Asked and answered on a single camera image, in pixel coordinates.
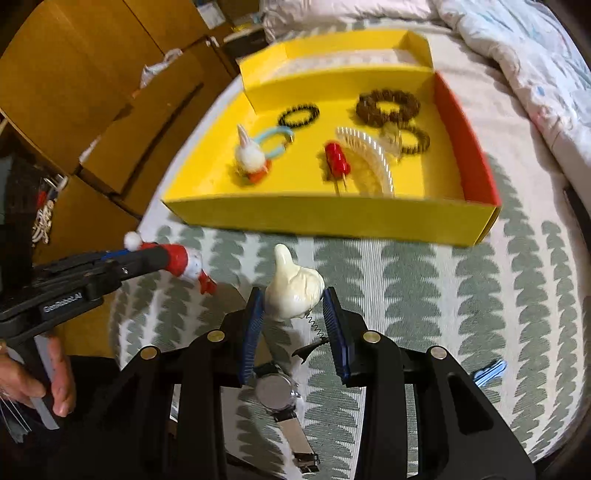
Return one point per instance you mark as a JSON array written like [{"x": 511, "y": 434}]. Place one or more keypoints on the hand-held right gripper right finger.
[{"x": 334, "y": 332}]

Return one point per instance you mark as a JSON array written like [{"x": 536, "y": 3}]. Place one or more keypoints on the white plush rabbit hair clip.
[{"x": 249, "y": 154}]

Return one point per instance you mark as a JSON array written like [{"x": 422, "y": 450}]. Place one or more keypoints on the yellow cardboard box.
[{"x": 300, "y": 214}]

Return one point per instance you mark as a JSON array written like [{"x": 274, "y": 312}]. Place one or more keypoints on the cream thumb-shaped hair clip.
[{"x": 291, "y": 286}]

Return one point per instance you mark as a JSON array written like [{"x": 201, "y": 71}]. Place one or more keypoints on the person's left hand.
[{"x": 62, "y": 374}]

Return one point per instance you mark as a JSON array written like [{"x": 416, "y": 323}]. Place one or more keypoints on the green patterned bed cover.
[{"x": 415, "y": 277}]

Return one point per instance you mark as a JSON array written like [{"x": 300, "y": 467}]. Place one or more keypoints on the white hair comb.
[{"x": 374, "y": 161}]

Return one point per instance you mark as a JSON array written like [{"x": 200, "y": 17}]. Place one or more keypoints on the white floral quilt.
[{"x": 531, "y": 69}]

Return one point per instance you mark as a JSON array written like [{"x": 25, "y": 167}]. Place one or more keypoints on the silver wristwatch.
[{"x": 274, "y": 392}]

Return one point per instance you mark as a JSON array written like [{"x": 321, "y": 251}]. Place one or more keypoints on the brown cardboard box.
[
  {"x": 64, "y": 69},
  {"x": 92, "y": 221},
  {"x": 152, "y": 138}
]

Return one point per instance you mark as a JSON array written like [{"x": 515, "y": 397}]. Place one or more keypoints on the white plastic bag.
[{"x": 157, "y": 67}]

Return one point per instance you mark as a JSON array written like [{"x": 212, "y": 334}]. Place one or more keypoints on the blue hair clip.
[{"x": 489, "y": 373}]

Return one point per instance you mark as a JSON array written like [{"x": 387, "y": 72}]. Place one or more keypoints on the red berry hair stick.
[{"x": 336, "y": 159}]

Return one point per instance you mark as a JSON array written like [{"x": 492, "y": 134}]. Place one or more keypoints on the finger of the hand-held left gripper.
[{"x": 134, "y": 265}]

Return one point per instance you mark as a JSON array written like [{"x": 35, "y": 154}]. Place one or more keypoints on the red santa hat hair clip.
[{"x": 178, "y": 258}]

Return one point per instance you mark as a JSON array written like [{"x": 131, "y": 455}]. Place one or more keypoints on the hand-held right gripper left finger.
[{"x": 251, "y": 332}]

